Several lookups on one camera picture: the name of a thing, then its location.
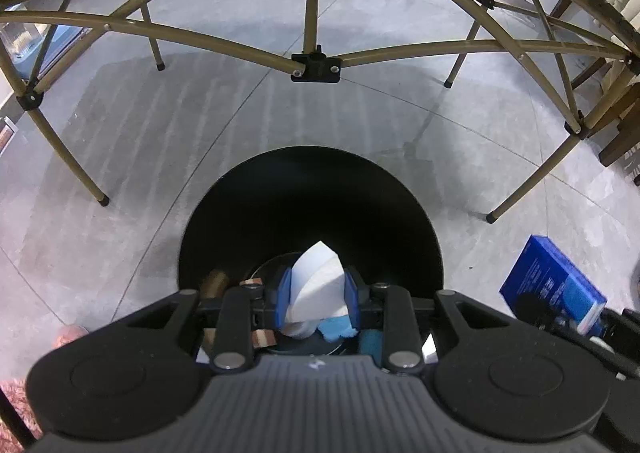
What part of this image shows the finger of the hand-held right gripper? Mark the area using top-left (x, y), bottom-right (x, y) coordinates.
top-left (515, 293), bottom-right (608, 349)

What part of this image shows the small floor heater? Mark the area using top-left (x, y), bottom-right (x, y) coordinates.
top-left (0, 117), bottom-right (18, 156)

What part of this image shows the tan slatted folding table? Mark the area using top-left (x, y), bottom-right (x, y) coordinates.
top-left (0, 0), bottom-right (640, 224)

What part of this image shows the dark wooden chair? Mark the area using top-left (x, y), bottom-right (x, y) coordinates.
top-left (570, 58), bottom-right (640, 168)

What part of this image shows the small blue box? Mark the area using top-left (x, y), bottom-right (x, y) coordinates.
top-left (499, 234), bottom-right (608, 335)

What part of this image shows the yellow plush toy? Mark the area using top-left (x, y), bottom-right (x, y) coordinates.
top-left (200, 269), bottom-right (232, 300)

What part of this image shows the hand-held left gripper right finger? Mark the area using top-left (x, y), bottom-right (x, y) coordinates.
top-left (344, 267), bottom-right (518, 375)

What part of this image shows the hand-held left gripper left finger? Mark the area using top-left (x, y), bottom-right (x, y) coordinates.
top-left (117, 267), bottom-right (293, 374)

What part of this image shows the pink fluffy rug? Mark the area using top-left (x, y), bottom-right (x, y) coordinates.
top-left (0, 325), bottom-right (88, 449)

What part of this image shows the black trash bin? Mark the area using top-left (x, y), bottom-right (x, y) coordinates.
top-left (177, 145), bottom-right (446, 374)

